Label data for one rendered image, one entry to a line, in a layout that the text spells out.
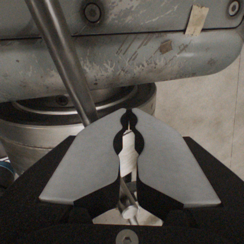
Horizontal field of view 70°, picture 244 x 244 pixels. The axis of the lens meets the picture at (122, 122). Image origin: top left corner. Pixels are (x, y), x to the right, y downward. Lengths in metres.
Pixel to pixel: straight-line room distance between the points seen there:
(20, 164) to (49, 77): 0.18
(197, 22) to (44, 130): 0.21
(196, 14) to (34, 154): 0.26
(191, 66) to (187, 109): 1.84
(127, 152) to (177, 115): 1.77
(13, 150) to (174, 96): 1.72
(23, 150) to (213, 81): 2.02
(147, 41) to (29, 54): 0.11
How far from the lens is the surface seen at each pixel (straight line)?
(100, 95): 0.28
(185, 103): 2.02
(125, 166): 0.31
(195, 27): 0.22
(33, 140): 0.26
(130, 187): 0.92
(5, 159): 1.60
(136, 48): 0.19
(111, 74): 0.20
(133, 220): 0.28
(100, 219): 0.91
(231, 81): 2.34
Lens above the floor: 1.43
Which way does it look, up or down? 55 degrees down
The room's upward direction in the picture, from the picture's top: 148 degrees clockwise
